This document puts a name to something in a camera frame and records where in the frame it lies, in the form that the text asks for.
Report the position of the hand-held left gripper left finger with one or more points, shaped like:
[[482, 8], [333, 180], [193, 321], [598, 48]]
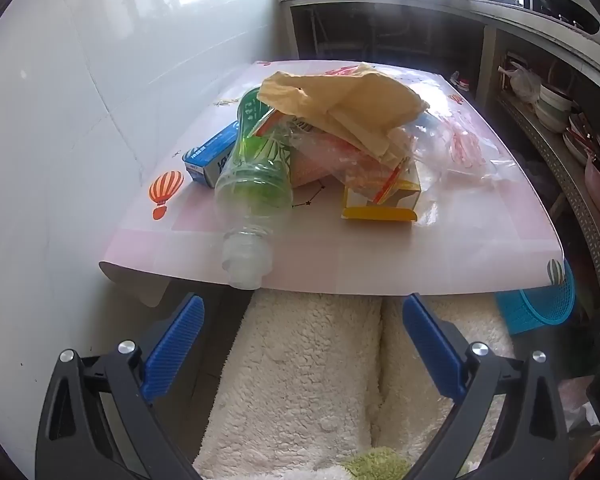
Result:
[[175, 345]]

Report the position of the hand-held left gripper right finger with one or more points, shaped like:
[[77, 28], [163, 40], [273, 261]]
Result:
[[430, 345]]

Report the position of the blue plastic basket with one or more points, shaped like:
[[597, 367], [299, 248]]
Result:
[[535, 305]]

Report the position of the yellow and white box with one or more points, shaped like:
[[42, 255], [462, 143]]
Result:
[[380, 210]]

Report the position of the clear plastic bottle green label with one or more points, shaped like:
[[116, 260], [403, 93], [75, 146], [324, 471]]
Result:
[[252, 180]]

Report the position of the blue and white box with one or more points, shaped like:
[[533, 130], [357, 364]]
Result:
[[215, 152]]

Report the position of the clear plastic bag red print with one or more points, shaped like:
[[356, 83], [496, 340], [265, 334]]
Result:
[[460, 147]]

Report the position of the pink mesh sponge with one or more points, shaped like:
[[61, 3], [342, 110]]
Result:
[[310, 167]]

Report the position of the clear plastic wrap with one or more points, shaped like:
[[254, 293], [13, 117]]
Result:
[[330, 152]]

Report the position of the yellow cloth rag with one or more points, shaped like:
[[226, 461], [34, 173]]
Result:
[[340, 95]]

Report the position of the perforated metal shelf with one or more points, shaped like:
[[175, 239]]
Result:
[[565, 175]]

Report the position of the stack of plates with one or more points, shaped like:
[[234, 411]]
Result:
[[577, 140]]

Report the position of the stack of bowls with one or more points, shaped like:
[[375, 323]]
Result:
[[555, 105]]

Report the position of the white plastic bag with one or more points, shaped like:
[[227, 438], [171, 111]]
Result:
[[525, 82]]

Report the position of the concrete kitchen counter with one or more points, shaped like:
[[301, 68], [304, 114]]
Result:
[[380, 7]]

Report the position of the black wok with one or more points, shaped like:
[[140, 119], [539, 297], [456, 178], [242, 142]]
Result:
[[565, 5]]

